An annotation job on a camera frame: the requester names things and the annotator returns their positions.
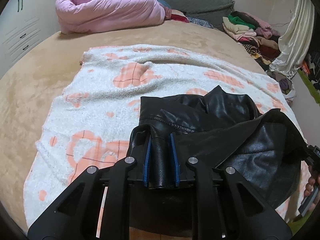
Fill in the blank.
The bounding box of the black leather jacket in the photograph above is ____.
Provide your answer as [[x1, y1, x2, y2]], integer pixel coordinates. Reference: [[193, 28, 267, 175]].
[[128, 87, 307, 239]]

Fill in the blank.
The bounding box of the bag of clothes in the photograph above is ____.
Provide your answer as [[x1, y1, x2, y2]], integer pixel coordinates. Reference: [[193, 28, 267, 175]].
[[266, 70, 296, 103]]

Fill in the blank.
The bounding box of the green edged clothes shelf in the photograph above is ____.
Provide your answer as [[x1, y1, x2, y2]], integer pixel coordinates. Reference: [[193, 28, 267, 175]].
[[298, 51, 319, 105]]

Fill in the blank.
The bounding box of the pile of folded clothes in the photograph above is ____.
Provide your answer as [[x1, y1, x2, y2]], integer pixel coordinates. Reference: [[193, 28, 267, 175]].
[[222, 11, 280, 70]]

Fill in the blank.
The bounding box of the right hand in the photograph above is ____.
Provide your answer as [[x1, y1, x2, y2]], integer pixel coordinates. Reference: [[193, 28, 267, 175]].
[[304, 165, 319, 197]]

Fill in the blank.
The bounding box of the white pink patterned blanket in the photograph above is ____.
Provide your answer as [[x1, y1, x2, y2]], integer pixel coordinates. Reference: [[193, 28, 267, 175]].
[[23, 44, 296, 226]]

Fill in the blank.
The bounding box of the cream satin curtain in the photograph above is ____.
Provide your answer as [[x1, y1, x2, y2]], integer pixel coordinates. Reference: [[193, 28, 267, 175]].
[[270, 0, 316, 79]]

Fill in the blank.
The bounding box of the tan bed cover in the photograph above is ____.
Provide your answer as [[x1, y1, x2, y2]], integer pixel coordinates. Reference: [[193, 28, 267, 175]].
[[1, 21, 263, 231]]

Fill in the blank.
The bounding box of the pink rolled duvet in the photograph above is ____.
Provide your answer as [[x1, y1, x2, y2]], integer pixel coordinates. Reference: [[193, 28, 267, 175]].
[[55, 0, 165, 34]]

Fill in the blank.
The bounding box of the white wardrobe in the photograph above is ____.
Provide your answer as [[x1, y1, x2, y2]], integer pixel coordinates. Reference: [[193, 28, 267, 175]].
[[1, 0, 60, 76]]

